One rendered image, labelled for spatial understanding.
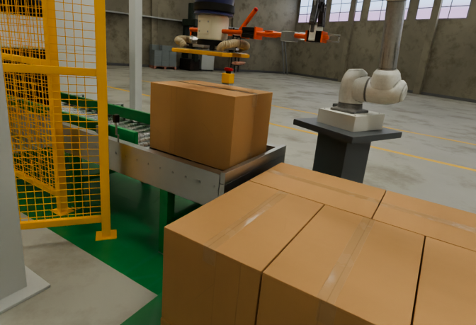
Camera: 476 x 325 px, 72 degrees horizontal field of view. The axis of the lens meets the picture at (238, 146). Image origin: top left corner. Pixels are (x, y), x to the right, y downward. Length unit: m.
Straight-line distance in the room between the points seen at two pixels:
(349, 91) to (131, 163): 1.40
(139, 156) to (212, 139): 0.44
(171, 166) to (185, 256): 0.67
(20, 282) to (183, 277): 0.91
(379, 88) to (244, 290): 1.47
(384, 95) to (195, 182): 1.22
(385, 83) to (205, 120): 1.08
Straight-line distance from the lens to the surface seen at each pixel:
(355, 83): 2.21
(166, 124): 1.97
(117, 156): 2.08
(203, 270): 1.19
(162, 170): 1.82
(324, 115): 2.27
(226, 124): 1.69
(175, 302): 1.37
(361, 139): 2.06
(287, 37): 1.70
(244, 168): 1.71
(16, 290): 1.95
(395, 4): 2.14
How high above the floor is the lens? 1.17
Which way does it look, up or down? 16 degrees down
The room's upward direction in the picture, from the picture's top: 5 degrees clockwise
